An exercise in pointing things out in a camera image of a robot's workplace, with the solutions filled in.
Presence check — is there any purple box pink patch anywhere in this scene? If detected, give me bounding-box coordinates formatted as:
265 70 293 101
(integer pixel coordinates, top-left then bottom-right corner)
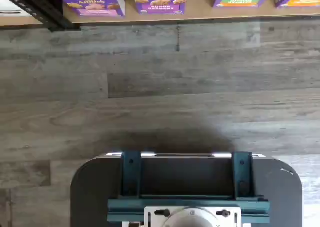
56 0 126 18

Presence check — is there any dark rounded robot base platform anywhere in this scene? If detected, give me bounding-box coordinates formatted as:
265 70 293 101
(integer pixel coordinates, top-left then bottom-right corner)
70 151 304 227

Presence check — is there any wooden shelf board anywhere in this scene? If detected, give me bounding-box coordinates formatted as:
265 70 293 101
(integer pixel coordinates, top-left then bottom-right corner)
0 0 320 27

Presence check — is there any purple box violet patch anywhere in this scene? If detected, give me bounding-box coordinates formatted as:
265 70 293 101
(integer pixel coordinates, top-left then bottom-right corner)
129 0 188 16

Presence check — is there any teal metal cross bar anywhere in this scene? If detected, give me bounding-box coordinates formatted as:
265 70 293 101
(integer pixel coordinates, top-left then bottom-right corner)
107 195 271 224

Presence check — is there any white mounting plate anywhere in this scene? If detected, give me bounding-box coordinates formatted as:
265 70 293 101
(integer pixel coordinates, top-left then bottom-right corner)
144 206 242 227

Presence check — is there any teal metal upright bracket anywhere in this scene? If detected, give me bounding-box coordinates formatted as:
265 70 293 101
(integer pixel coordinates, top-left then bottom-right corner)
120 151 142 198
231 151 255 201

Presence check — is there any black metal shelving frame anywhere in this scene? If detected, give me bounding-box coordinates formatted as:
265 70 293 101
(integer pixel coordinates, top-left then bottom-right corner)
0 0 82 33

